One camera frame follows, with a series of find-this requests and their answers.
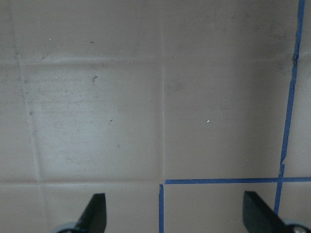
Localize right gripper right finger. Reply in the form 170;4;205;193
242;191;311;233

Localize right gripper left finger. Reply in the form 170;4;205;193
54;193;107;233

